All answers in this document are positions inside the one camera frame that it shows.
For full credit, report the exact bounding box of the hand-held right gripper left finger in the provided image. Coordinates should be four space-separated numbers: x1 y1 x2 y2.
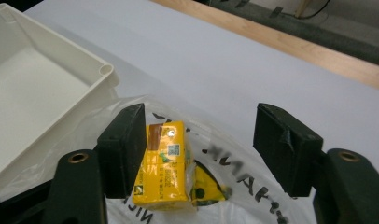
94 103 147 200

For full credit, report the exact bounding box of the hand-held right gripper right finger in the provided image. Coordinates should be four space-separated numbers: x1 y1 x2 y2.
252 103 324 198

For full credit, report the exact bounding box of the yellow tissue packet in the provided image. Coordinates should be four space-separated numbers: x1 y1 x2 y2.
132 120 198 212

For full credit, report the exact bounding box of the clear printed plastic bag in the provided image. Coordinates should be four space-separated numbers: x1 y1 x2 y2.
0 94 310 224

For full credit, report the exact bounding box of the white plastic tray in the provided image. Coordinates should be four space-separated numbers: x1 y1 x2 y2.
0 3 120 189

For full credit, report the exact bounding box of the black cable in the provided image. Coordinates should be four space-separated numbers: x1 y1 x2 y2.
298 0 331 21

